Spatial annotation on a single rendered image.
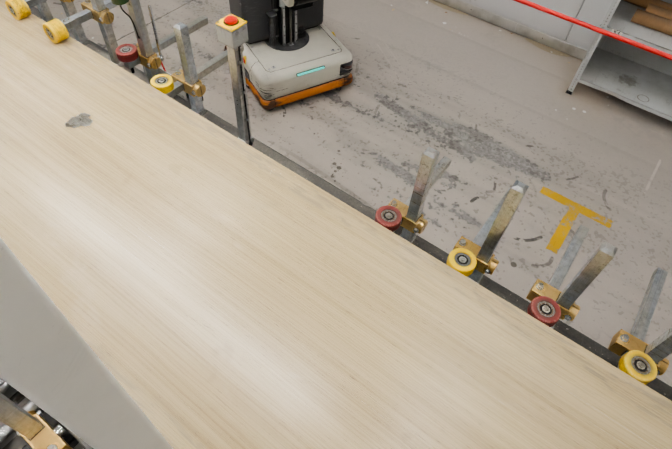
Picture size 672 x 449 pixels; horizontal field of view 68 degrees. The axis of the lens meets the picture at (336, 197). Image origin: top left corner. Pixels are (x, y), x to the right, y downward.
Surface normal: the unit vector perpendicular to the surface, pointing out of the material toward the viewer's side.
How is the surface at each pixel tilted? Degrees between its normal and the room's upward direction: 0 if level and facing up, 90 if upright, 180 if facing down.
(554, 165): 0
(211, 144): 0
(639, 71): 0
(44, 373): 90
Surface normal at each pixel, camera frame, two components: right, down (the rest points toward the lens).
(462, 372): 0.05, -0.63
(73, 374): 0.81, 0.48
